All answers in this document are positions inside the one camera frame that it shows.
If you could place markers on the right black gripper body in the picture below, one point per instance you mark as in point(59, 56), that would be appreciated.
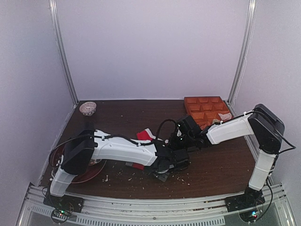
point(175, 143)

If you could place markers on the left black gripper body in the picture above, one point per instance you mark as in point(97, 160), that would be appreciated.
point(163, 175)

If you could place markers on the red white underwear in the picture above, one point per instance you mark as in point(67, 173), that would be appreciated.
point(144, 135)

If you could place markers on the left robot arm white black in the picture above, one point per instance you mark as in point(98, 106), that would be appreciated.
point(93, 144)

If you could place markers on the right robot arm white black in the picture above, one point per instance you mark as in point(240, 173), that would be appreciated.
point(267, 128)

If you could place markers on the orange compartment tray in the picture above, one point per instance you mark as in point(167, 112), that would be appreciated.
point(204, 109)

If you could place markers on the red floral plate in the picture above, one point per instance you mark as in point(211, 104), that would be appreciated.
point(94, 162)

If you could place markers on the small patterned white bowl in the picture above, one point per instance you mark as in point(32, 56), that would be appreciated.
point(88, 108)

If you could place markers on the large dark red tray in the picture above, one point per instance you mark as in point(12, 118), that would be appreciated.
point(90, 173)

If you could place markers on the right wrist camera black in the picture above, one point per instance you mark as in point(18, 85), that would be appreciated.
point(188, 126)

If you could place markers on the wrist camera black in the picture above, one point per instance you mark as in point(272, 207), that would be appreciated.
point(188, 126)
point(181, 159)

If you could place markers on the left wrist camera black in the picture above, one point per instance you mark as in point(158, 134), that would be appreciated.
point(181, 159)

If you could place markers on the aluminium front rail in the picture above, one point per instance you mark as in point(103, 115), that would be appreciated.
point(204, 211)

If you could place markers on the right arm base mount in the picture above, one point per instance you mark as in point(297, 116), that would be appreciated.
point(250, 198)

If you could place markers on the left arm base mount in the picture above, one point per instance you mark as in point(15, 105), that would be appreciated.
point(66, 202)

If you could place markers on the right aluminium frame post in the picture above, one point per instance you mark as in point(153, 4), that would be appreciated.
point(246, 42)

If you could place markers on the aluminium frame post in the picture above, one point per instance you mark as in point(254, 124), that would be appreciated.
point(59, 40)
point(246, 42)

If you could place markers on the left aluminium frame post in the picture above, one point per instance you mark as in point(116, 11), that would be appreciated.
point(59, 40)

